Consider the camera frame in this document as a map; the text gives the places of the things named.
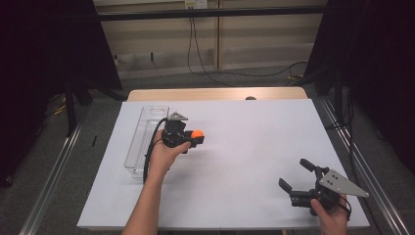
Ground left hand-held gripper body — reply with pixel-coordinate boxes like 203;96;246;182
161;112;194;148

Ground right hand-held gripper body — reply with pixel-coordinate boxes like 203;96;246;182
289;165;370;217

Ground clear plastic box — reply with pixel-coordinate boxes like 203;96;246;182
123;105;170;180

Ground person's left hand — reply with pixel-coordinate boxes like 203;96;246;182
146;130;192;184

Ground person's right hand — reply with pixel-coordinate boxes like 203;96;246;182
309;195;350;235

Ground white table board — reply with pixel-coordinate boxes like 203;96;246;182
76;99;371;229

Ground wooden table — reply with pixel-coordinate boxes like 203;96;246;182
126;86;308;102

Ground black metal stand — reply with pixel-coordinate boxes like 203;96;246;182
334;71;346;126
64;77;78;137

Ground dark curtain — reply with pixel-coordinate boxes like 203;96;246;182
0;0;123;187
304;0;415;174

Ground black horizontal bar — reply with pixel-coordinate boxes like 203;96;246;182
94;5;327;22

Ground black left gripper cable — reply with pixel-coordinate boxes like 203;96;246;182
142;117;168;184

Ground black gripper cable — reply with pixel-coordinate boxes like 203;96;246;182
142;117;168;184
339;195;353;223

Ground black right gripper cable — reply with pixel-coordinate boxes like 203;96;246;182
339;195;353;223

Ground aluminium rail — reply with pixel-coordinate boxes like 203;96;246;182
18;120;86;235
318;97;411;235

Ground black cable bundle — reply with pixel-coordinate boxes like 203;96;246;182
326;92;360;177

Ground black power cable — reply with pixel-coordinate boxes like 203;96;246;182
187;18;309;78
191;18;235;88

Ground yellow cable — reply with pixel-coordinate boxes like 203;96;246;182
53;103;67;117

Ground white wall socket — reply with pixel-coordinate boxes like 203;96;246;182
184;0;208;10

